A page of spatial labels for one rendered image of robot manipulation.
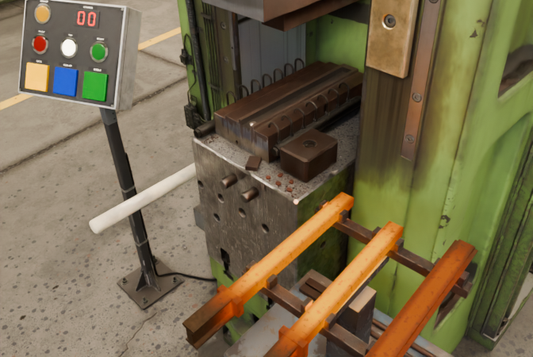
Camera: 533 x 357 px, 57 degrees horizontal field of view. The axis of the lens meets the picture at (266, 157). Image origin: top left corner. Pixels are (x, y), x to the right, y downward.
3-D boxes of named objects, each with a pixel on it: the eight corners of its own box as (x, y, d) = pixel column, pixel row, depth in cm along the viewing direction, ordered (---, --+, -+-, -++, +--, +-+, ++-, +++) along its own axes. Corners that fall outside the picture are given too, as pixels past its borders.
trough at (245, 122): (253, 132, 120) (253, 126, 119) (239, 124, 123) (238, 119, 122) (358, 73, 143) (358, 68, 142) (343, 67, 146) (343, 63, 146)
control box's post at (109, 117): (150, 288, 206) (86, 44, 143) (144, 282, 209) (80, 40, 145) (157, 282, 208) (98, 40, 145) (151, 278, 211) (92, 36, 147)
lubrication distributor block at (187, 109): (197, 140, 164) (193, 104, 156) (186, 133, 167) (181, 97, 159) (205, 136, 166) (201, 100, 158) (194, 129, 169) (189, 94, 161)
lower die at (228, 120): (268, 163, 121) (267, 134, 116) (216, 133, 133) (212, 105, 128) (370, 100, 145) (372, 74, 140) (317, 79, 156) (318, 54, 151)
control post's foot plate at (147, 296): (143, 312, 196) (139, 298, 191) (113, 282, 209) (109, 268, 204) (186, 282, 208) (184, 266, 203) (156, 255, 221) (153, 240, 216)
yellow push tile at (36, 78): (45, 91, 142) (47, 65, 141) (24, 88, 144) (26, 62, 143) (50, 92, 144) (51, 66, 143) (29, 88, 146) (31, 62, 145)
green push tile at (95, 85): (104, 101, 136) (107, 74, 135) (81, 98, 138) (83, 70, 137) (108, 101, 138) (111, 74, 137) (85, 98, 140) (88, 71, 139)
